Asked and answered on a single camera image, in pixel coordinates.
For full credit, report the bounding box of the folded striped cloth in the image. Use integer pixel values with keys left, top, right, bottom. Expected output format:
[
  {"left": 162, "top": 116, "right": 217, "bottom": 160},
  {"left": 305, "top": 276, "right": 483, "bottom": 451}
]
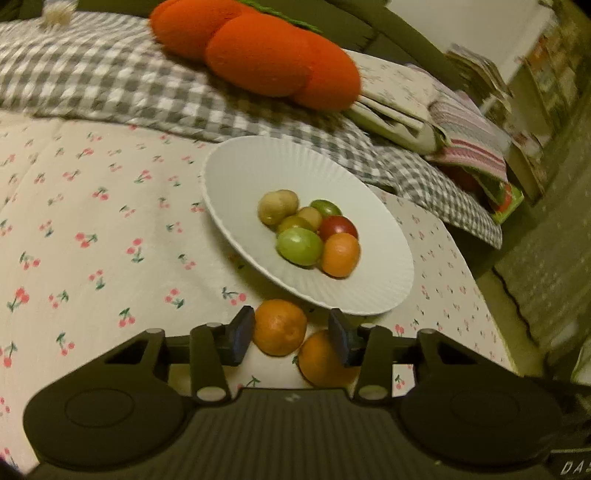
[{"left": 426, "top": 89, "right": 512, "bottom": 186}]

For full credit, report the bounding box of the orange mandarin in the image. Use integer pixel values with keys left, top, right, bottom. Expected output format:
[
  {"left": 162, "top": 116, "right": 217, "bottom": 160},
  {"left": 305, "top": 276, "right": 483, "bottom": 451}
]
[
  {"left": 253, "top": 298, "right": 308, "bottom": 357},
  {"left": 320, "top": 232, "right": 362, "bottom": 278},
  {"left": 298, "top": 329, "right": 362, "bottom": 388}
]

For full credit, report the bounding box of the large yellow fruit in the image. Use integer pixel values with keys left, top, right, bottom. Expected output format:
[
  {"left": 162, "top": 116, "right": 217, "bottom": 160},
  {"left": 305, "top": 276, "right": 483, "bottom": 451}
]
[{"left": 257, "top": 189, "right": 300, "bottom": 227}]

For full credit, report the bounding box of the orange pumpkin cushion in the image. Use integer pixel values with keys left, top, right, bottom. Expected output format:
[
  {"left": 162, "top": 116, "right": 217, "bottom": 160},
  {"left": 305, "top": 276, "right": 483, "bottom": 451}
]
[{"left": 148, "top": 0, "right": 362, "bottom": 112}]

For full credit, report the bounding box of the olive yellow tomato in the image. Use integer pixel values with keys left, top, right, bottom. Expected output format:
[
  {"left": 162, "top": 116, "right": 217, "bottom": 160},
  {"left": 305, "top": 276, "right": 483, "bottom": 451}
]
[{"left": 276, "top": 215, "right": 315, "bottom": 234}]

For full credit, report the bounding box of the green orange picture book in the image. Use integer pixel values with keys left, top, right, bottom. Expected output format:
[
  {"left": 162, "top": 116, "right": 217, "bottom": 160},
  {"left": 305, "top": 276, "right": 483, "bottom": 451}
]
[{"left": 442, "top": 165, "right": 526, "bottom": 226}]

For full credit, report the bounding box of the olive green sofa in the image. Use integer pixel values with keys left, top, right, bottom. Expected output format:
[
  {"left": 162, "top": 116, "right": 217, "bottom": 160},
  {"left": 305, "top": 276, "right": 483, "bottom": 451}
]
[{"left": 0, "top": 0, "right": 468, "bottom": 93}]

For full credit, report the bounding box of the grey checkered blanket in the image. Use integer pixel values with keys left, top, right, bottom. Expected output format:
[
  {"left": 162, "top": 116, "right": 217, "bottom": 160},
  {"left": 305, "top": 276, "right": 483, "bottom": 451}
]
[{"left": 0, "top": 11, "right": 504, "bottom": 250}]

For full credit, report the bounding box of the cluttered shelf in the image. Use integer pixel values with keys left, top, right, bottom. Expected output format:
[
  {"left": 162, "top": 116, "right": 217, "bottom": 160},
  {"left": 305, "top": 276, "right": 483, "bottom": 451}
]
[{"left": 445, "top": 0, "right": 591, "bottom": 201}]

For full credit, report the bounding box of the small yellow fruit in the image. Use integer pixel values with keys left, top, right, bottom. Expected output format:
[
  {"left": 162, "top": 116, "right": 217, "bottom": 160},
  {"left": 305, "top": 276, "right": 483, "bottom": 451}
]
[{"left": 296, "top": 206, "right": 323, "bottom": 232}]

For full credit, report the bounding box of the cherry print tablecloth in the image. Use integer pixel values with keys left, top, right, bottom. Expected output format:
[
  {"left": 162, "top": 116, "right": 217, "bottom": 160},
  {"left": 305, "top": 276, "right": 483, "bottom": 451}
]
[{"left": 0, "top": 113, "right": 519, "bottom": 472}]

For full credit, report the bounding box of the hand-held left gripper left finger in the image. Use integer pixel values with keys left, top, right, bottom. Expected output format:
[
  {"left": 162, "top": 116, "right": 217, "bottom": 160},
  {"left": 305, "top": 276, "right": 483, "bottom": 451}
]
[{"left": 98, "top": 305, "right": 256, "bottom": 402}]

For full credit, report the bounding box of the folded floral cloth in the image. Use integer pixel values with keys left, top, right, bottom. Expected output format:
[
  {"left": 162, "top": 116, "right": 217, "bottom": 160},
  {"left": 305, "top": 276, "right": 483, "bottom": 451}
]
[{"left": 347, "top": 50, "right": 448, "bottom": 156}]

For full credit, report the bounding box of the patterned floor rug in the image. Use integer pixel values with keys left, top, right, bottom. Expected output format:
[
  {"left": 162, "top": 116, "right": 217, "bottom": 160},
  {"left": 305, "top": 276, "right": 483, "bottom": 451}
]
[{"left": 492, "top": 138, "right": 591, "bottom": 384}]

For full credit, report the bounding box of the small white tissue object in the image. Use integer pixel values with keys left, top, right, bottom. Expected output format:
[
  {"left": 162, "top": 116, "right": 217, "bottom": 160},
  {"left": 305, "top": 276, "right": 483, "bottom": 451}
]
[{"left": 41, "top": 0, "right": 80, "bottom": 29}]

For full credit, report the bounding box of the red tomato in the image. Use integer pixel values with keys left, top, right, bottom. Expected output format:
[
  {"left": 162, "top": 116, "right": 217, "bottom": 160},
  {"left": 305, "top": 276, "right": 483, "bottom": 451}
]
[{"left": 318, "top": 215, "right": 359, "bottom": 241}]

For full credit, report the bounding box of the large green fruit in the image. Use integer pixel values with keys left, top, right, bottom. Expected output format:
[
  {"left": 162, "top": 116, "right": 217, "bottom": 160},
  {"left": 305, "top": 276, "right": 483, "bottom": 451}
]
[{"left": 276, "top": 228, "right": 324, "bottom": 267}]

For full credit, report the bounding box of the small green tomato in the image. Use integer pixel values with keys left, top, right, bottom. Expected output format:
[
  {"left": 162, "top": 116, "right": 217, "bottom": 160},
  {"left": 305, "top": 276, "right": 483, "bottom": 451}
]
[{"left": 310, "top": 199, "right": 343, "bottom": 219}]

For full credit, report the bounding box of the white ribbed plate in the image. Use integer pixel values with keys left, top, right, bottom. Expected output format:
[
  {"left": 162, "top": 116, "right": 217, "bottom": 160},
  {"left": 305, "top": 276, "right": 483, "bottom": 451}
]
[{"left": 200, "top": 135, "right": 415, "bottom": 316}]

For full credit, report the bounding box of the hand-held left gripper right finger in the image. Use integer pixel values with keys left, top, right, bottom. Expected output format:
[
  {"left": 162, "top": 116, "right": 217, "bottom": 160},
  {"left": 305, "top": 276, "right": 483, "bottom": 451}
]
[{"left": 327, "top": 308, "right": 486, "bottom": 402}]

